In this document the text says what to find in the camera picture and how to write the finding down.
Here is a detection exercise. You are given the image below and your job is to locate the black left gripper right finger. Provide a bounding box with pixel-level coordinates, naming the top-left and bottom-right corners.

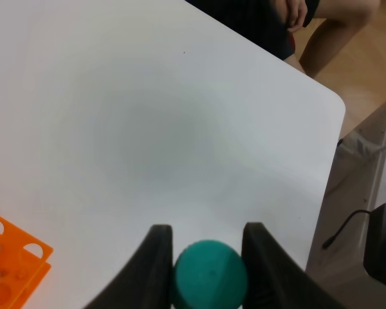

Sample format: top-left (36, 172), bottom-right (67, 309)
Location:
top-left (241, 223), bottom-right (343, 309)

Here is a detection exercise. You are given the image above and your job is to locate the test tube with green cap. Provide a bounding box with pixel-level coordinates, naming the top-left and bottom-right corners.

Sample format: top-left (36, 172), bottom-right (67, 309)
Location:
top-left (170, 240), bottom-right (248, 309)

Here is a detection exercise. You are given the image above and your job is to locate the black device with cable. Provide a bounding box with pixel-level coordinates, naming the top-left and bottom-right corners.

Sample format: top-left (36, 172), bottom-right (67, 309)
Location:
top-left (322, 203), bottom-right (386, 285)

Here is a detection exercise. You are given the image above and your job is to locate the orange test tube rack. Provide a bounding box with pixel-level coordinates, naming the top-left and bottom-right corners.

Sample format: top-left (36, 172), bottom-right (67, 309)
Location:
top-left (0, 217), bottom-right (53, 308)

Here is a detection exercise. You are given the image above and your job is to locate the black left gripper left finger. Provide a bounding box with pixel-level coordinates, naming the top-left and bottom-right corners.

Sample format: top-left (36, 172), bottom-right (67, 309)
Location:
top-left (86, 225), bottom-right (173, 309)

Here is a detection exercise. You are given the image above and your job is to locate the seated person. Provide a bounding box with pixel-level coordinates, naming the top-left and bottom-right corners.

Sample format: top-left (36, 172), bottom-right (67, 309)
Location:
top-left (190, 0), bottom-right (380, 78)

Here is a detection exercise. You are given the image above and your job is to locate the light wooden furniture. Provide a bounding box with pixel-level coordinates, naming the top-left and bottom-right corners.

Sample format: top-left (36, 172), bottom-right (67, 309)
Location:
top-left (305, 96), bottom-right (386, 274)

